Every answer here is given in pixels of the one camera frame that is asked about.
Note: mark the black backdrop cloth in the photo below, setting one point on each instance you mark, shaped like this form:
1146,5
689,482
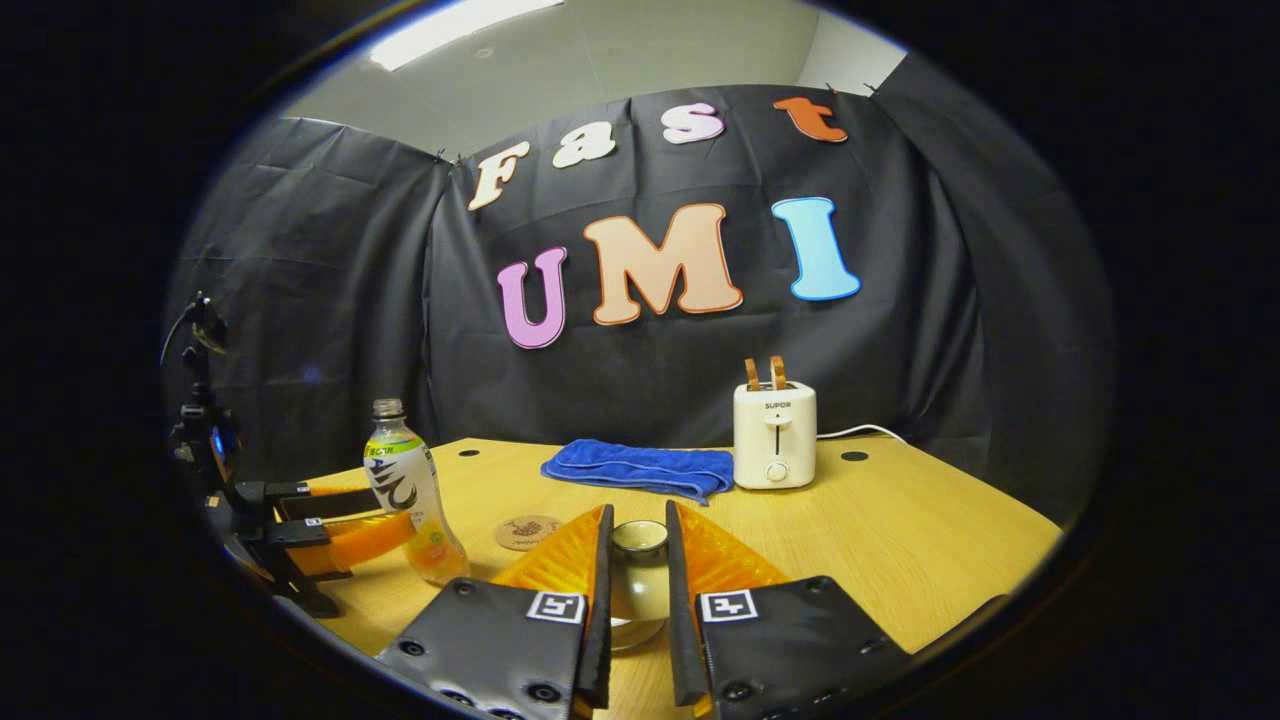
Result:
330,280

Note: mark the toast bread slice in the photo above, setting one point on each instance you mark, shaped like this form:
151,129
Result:
778,372
751,375

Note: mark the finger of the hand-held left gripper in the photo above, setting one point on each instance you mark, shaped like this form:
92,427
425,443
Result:
360,545
320,500

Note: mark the blue folded towel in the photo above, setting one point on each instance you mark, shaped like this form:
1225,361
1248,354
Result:
640,468

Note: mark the round cork coaster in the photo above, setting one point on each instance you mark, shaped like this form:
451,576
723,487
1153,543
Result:
528,532

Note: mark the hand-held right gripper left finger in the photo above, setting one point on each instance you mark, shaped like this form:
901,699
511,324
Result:
598,620

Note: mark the white toaster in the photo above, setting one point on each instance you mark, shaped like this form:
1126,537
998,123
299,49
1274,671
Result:
775,440

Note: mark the clear labelled water bottle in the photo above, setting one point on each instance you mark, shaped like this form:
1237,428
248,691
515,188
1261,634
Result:
405,480

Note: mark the cream ceramic saucer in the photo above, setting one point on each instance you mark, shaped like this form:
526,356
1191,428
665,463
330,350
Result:
640,640

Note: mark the cream ceramic teacup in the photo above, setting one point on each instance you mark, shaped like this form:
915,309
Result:
640,610

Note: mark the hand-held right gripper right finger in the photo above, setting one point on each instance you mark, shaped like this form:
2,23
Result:
682,620

